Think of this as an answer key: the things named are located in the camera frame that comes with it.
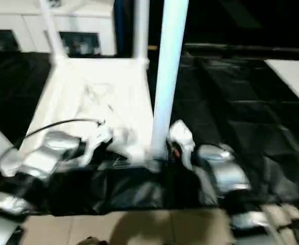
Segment white plastic table top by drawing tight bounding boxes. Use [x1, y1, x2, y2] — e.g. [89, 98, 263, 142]
[0, 55, 163, 177]

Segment black plastic mat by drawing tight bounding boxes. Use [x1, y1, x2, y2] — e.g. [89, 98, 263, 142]
[0, 48, 299, 215]

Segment dark robot torso part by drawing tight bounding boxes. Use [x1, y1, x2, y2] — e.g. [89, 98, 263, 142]
[77, 236, 109, 245]

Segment black flat screen television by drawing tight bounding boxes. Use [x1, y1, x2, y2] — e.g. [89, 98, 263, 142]
[151, 0, 299, 58]

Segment white glass-door cabinet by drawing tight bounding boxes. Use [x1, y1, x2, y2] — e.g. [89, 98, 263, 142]
[0, 0, 117, 56]

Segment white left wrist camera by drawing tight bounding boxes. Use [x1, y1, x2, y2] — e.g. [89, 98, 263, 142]
[84, 122, 115, 165]

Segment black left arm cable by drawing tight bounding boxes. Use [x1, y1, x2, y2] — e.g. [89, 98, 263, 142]
[24, 118, 106, 141]

